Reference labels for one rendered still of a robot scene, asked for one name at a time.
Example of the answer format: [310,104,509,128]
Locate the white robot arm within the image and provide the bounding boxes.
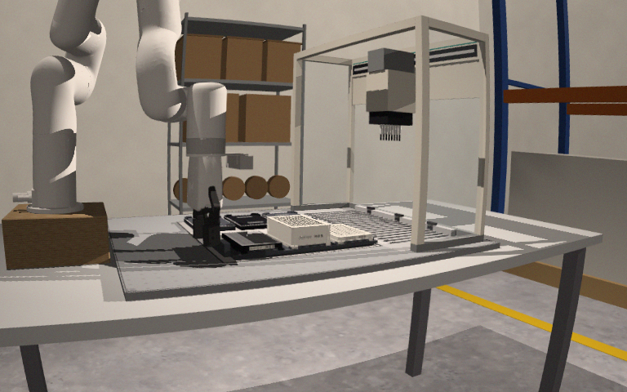
[12,0,253,214]

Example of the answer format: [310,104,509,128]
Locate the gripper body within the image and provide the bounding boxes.
[186,154,223,212]

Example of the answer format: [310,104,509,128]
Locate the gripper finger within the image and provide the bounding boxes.
[202,186,220,247]
[193,209,204,239]

